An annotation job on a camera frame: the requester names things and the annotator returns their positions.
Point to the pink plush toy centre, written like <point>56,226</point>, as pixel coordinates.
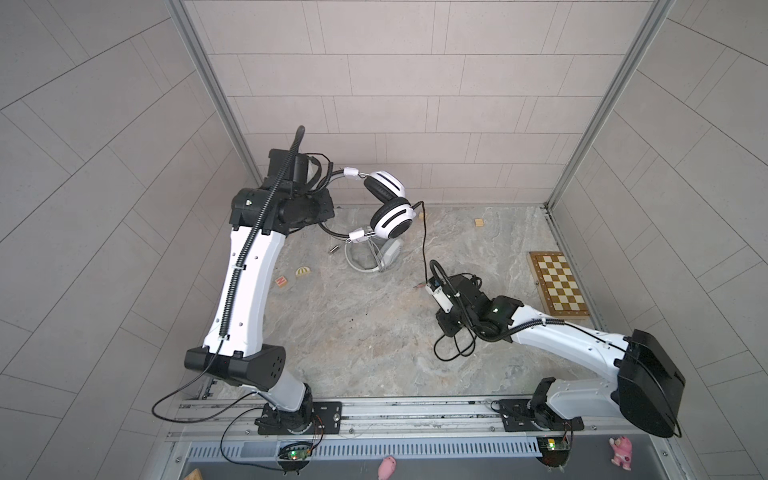
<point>386,468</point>

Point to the pink plush toy right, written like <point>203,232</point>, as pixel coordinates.
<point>622,452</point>

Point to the wooden chessboard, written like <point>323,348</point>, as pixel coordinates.
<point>558,289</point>

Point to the aluminium mounting rail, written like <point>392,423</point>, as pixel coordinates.
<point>390,416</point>

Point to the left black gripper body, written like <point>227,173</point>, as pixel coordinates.
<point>309,209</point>

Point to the black and white headphones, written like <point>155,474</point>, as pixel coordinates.
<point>391,220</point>

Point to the right circuit board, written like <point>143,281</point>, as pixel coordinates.
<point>555,452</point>

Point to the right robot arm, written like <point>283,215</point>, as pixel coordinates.
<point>635,379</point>

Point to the circuit board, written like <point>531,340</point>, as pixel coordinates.
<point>297,451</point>
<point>555,452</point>

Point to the wooden piece bottom left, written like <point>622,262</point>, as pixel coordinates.
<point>194,475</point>

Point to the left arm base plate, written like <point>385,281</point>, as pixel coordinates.
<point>319,417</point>

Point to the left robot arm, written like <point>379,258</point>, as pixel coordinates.
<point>234,350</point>

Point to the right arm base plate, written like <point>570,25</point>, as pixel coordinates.
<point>519,415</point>

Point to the left circuit board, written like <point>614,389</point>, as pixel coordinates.
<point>297,451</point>

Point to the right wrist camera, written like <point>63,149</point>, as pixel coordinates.
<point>442,299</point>

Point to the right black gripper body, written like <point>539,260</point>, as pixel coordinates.
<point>450,322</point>

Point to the pink plush toy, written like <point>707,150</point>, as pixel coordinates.
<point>386,468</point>
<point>622,452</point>

